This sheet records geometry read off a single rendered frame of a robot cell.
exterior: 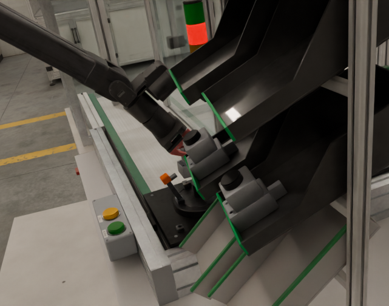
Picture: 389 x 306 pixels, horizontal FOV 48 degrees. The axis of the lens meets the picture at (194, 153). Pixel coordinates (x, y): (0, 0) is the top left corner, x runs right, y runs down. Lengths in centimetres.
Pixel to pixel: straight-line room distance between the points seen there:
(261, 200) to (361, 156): 15
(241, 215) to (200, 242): 31
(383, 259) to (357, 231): 52
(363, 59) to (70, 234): 101
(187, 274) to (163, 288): 6
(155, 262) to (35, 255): 43
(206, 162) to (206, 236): 21
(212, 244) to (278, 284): 20
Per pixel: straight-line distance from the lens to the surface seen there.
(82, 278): 114
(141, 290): 105
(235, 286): 78
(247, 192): 58
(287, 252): 72
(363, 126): 51
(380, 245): 112
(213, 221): 87
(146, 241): 102
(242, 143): 75
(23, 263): 127
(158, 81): 92
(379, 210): 118
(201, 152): 71
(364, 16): 47
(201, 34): 114
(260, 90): 56
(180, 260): 95
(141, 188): 125
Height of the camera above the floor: 156
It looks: 26 degrees down
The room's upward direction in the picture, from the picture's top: 9 degrees counter-clockwise
